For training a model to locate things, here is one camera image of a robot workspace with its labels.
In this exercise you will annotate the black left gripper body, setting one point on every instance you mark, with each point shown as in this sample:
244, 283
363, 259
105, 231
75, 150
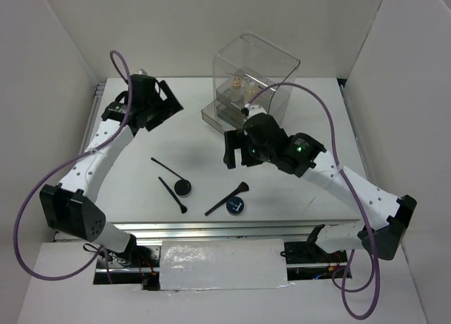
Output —
160, 110

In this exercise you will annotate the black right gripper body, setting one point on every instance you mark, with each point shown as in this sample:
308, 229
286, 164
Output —
256, 153

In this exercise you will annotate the small gold cap bottle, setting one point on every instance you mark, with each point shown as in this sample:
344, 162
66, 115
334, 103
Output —
236, 89

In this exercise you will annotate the cream foundation bottle gold collar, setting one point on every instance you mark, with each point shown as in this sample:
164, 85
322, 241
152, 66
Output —
251, 90

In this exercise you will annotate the black thin makeup brush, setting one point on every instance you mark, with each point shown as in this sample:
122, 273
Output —
167, 168

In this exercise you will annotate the blue round jar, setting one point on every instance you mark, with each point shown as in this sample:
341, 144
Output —
235, 206

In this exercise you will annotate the clear acrylic makeup organizer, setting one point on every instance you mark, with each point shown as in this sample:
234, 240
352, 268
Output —
242, 68

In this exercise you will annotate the black round compact jar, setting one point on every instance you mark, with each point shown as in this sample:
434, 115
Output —
183, 188

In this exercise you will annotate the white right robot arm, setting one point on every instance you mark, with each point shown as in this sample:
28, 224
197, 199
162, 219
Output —
384, 217

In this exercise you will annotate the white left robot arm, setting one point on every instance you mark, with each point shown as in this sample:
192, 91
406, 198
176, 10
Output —
69, 206

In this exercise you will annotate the black fan makeup brush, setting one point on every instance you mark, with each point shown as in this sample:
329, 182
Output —
242, 187

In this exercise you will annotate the black small makeup brush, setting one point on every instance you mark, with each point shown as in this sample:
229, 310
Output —
183, 208

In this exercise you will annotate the aluminium frame rail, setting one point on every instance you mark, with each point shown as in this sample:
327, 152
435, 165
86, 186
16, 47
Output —
234, 229

